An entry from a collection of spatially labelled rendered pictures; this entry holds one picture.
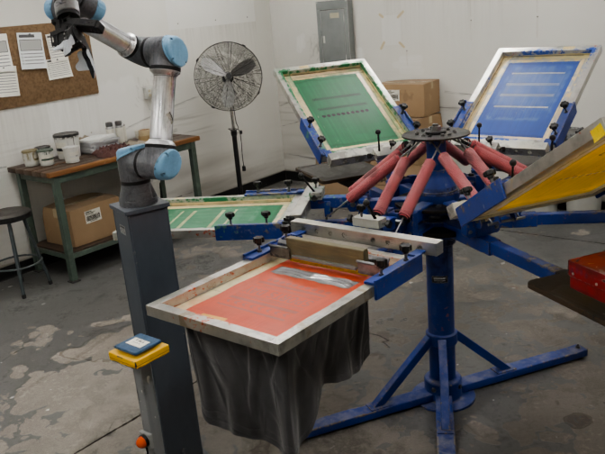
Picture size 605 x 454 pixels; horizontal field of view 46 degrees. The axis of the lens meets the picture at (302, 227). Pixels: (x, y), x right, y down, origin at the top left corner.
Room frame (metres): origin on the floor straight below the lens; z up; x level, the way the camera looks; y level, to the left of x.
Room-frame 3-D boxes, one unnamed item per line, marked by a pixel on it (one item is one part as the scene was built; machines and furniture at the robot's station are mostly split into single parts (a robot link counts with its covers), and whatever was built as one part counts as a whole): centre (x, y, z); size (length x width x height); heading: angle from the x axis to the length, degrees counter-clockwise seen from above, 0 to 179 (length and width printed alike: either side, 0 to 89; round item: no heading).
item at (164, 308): (2.32, 0.06, 0.97); 0.79 x 0.58 x 0.04; 140
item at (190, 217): (3.28, 0.27, 1.05); 1.08 x 0.61 x 0.23; 80
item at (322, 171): (3.75, -0.40, 0.91); 1.34 x 0.40 x 0.08; 20
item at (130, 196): (2.76, 0.64, 1.25); 0.15 x 0.15 x 0.10
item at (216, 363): (2.09, 0.25, 0.74); 0.45 x 0.03 x 0.43; 50
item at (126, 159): (2.75, 0.63, 1.37); 0.13 x 0.12 x 0.14; 57
